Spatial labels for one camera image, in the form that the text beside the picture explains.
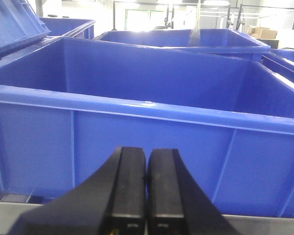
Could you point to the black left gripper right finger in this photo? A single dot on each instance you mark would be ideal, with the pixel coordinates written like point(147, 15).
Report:
point(176, 203)

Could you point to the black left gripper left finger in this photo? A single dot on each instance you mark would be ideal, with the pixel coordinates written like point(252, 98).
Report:
point(109, 202)

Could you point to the stainless steel shelf rack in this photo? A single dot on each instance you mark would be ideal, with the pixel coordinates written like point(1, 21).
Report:
point(12, 205)

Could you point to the blue plastic bin left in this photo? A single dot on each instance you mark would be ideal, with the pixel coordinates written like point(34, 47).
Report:
point(66, 105)

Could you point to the blue plastic bin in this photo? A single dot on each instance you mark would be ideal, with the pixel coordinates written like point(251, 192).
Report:
point(66, 105)
point(280, 61)

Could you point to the blue bin rear centre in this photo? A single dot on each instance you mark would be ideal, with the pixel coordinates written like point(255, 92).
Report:
point(224, 42)

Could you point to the blue plastic bin right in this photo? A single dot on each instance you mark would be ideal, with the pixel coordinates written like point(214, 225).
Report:
point(280, 61)

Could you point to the blue bin far left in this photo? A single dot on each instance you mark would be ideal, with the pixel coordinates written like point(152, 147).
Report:
point(68, 27)

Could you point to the cardboard boxes in background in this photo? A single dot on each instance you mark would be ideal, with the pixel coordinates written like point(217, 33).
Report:
point(259, 32)

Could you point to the tilted blue bin lid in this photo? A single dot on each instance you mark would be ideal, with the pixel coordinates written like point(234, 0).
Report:
point(19, 25)

